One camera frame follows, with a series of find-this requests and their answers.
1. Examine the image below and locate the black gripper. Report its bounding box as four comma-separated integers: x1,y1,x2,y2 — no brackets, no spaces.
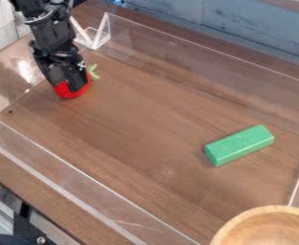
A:
27,13,88,93

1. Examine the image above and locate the black metal table bracket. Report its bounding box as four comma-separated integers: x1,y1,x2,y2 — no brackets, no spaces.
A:
0,209,57,245

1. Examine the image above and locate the red plush strawberry toy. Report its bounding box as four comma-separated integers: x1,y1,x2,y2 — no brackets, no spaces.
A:
53,64,100,99

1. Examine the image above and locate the clear acrylic table barrier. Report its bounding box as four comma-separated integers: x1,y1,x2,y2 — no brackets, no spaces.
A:
0,14,299,245

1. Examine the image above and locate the green rectangular block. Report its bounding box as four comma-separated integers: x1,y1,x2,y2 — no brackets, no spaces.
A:
203,124,275,167

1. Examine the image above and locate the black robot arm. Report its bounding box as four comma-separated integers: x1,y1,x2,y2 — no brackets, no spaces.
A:
9,0,89,98

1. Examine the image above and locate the wooden bowl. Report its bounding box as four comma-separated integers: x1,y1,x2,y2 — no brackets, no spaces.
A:
210,205,299,245

